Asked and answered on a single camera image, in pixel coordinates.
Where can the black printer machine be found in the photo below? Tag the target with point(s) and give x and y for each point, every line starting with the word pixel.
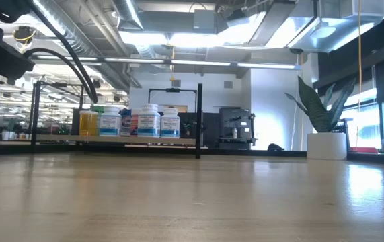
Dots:
pixel 235 127

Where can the long ceiling light tube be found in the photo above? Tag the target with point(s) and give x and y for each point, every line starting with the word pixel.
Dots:
pixel 195 62

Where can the black background rig frame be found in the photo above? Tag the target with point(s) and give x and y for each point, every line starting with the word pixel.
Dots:
pixel 173 90

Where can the red tray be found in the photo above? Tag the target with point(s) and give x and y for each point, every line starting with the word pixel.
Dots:
pixel 366 150

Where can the blue-capped Tums bottle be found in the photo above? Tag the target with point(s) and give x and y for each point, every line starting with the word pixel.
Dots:
pixel 126 122

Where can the white bucket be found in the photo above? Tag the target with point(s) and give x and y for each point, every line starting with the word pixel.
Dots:
pixel 8 135

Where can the white planter pot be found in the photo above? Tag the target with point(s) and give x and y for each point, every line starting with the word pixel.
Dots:
pixel 326 146

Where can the green potted plant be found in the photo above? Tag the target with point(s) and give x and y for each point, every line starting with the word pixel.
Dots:
pixel 316 107

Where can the orange pill bottle white cap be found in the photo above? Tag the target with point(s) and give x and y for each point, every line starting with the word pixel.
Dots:
pixel 88 123

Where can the white hanging box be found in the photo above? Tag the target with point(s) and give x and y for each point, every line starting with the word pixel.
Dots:
pixel 363 8

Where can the silver ventilation duct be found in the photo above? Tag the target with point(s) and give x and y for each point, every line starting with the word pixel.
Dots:
pixel 77 40

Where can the black round ceiling fixture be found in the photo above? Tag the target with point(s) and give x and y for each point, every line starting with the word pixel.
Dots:
pixel 24 33

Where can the round white ceiling lamp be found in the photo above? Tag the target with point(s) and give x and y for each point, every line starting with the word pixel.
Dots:
pixel 323 32

